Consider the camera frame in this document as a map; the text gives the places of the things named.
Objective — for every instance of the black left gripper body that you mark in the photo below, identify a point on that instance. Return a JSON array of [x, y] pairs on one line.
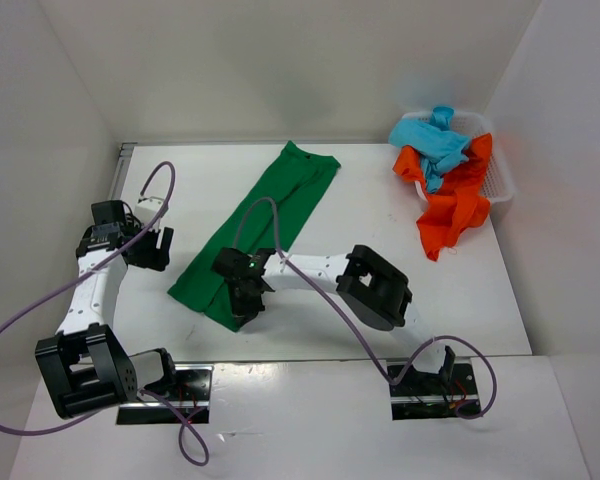
[[133, 226]]

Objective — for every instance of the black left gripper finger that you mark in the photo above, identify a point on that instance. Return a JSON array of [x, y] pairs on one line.
[[148, 254], [163, 255]]

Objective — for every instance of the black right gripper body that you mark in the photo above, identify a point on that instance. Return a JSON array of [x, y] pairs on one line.
[[243, 303]]

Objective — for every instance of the green t shirt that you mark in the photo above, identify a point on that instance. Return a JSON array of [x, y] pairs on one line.
[[297, 180]]

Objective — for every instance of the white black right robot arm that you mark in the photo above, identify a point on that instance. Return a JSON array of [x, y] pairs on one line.
[[376, 292]]

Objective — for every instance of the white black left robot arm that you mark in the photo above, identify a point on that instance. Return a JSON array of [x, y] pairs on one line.
[[83, 365]]

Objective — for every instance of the orange t shirt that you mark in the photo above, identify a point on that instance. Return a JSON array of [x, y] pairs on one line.
[[458, 205]]

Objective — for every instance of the light blue t shirt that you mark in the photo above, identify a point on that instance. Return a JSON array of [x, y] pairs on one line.
[[440, 149]]

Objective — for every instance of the white plastic basket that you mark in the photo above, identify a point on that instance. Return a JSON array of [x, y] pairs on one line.
[[498, 186]]

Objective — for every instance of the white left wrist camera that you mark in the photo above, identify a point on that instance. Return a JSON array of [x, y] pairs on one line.
[[148, 208]]

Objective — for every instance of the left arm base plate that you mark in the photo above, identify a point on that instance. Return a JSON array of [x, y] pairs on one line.
[[190, 395]]

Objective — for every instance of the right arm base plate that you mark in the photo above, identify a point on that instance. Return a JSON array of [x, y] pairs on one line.
[[428, 398]]

